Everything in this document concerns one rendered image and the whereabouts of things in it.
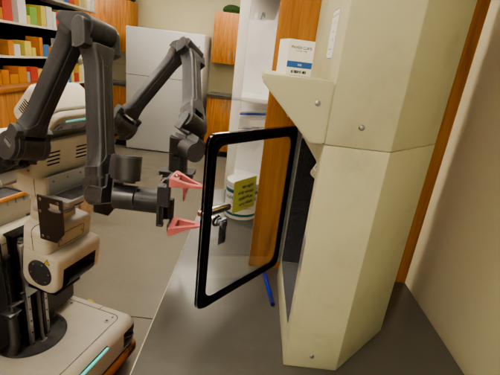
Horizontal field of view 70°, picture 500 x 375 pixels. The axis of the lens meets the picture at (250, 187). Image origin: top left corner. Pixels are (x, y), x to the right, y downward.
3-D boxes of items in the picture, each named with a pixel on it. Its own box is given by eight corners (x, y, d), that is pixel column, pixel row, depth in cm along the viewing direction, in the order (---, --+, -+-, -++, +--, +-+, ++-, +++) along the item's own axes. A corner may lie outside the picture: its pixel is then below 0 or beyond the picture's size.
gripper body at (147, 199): (165, 186, 78) (132, 181, 78) (164, 228, 81) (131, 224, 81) (172, 177, 84) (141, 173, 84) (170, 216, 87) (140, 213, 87)
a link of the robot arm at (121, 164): (111, 197, 91) (83, 199, 83) (115, 152, 90) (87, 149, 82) (148, 204, 86) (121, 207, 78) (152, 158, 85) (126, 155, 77)
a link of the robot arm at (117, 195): (114, 205, 85) (105, 209, 80) (117, 177, 85) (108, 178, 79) (143, 209, 85) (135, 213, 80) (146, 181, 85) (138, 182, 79)
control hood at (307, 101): (302, 116, 89) (309, 74, 85) (324, 145, 58) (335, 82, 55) (257, 111, 88) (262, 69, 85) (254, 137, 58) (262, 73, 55)
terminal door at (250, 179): (277, 264, 101) (299, 125, 88) (196, 312, 79) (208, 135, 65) (274, 263, 102) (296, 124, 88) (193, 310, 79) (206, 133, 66)
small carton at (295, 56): (299, 75, 69) (304, 42, 67) (310, 77, 65) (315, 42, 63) (275, 72, 68) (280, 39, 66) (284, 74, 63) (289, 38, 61)
